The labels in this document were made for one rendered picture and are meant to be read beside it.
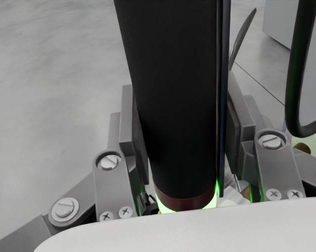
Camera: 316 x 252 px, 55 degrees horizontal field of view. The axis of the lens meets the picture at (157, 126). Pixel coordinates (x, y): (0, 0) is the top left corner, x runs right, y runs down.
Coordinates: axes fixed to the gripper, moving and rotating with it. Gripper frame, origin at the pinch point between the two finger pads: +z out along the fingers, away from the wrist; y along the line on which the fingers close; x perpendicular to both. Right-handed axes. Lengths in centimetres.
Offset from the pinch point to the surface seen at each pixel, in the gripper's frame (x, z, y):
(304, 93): -93, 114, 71
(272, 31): -139, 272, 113
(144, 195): -35.6, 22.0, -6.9
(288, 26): -125, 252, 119
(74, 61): -150, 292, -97
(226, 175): -38.2, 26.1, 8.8
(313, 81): -82, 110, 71
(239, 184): -37.4, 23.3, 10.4
